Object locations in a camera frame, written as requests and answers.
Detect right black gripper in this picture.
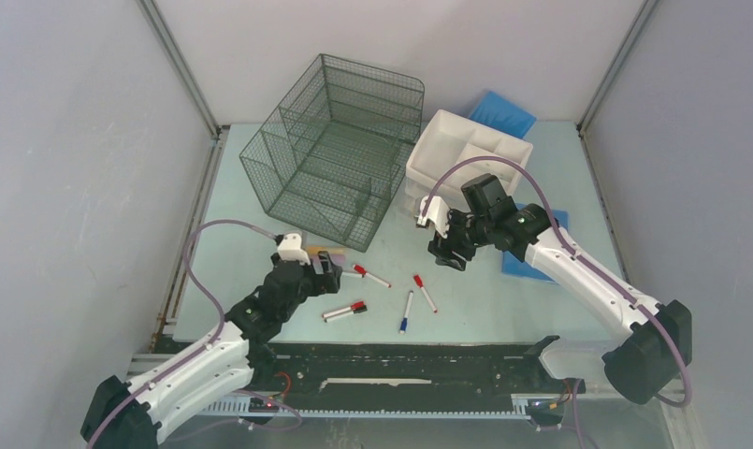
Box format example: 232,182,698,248
427,206,491,273

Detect white plastic drawer organizer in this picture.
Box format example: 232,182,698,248
400,109,533,215

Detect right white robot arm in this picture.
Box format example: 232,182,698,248
416,174,692,404

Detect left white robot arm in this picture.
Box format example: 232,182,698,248
80,252,343,448

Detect yellow orange highlighter upper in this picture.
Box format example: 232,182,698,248
305,246,329,255

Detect purple pink highlighter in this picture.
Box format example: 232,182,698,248
311,252,346,268

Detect blue folder at right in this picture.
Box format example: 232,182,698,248
501,204,571,284

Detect blue folder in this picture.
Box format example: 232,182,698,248
468,91,537,139
501,204,571,284

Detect black cap marker upper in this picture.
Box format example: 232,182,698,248
341,270,365,278

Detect black cap marker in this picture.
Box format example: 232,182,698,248
341,270,365,278
324,306,368,323

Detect red cap marker middle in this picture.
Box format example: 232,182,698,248
413,274,439,313

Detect red cap marker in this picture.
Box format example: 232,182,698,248
413,274,439,313
352,264,392,288
322,301,367,320

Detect red cap marker lower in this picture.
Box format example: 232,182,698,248
322,301,367,320

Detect red cap marker upper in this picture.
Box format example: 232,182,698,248
352,264,392,288

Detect black cap marker lower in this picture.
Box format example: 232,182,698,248
324,306,368,323

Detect blue cap whiteboard marker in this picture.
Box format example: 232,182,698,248
398,290,414,335

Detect blue folder at back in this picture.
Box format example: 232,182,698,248
468,91,537,139

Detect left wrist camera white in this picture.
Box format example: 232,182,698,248
275,232,311,266

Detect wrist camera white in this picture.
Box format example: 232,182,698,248
415,196,450,239
275,232,311,266

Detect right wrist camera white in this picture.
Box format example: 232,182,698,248
415,196,450,239

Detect black front rail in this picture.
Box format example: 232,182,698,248
249,343,586,418

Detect green wire mesh basket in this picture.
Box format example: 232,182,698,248
239,53,425,252

